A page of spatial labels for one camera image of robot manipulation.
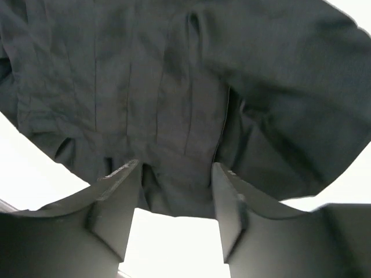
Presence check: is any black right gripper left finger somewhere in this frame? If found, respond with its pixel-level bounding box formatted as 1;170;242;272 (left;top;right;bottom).
1;160;139;277

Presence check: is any black pleated skirt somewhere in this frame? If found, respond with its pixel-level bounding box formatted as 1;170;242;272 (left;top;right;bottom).
1;1;370;218

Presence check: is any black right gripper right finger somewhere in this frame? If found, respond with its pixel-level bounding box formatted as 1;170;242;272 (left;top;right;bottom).
212;163;370;278

